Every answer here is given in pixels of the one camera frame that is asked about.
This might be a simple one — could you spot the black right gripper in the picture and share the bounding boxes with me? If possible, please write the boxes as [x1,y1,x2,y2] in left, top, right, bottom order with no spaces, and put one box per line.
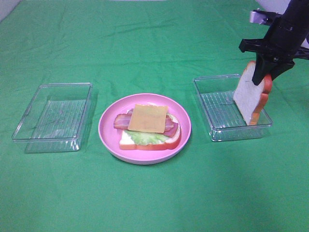
[239,17,309,86]

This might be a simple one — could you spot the bacon strip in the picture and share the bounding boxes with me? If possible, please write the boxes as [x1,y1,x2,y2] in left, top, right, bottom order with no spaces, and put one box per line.
[125,109,179,137]
[113,113,178,133]

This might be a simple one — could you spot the yellow cheese slice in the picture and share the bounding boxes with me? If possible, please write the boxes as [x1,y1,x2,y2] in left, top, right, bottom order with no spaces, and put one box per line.
[128,104,168,133]

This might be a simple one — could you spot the green lettuce leaf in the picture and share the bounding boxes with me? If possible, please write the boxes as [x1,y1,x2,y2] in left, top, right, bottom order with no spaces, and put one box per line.
[125,110,174,146]

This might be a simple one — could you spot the toast slice with red crust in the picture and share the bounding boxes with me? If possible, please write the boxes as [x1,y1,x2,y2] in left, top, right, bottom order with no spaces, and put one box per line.
[119,113,182,151]

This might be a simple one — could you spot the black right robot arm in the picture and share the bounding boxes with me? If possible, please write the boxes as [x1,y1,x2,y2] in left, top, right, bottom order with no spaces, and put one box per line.
[239,0,309,86]

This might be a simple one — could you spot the clear right plastic tray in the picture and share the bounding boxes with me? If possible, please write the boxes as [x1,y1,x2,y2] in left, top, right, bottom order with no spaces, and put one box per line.
[193,74,272,142]

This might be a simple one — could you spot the clear plastic tray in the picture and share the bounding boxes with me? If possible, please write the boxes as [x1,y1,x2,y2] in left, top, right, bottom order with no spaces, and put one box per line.
[193,74,272,142]
[12,83,92,153]

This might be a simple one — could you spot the green tablecloth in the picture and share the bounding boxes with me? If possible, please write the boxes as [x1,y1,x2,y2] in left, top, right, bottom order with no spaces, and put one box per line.
[0,0,309,232]

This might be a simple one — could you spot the pink round plate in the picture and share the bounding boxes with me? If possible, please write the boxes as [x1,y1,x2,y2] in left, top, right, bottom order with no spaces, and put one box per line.
[98,93,192,165]

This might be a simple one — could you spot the clear left plastic tray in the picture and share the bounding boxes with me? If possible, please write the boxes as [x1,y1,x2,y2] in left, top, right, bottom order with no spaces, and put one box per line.
[12,83,92,153]

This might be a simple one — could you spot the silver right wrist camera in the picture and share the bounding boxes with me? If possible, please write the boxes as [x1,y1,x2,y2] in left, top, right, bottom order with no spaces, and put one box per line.
[249,9,281,26]

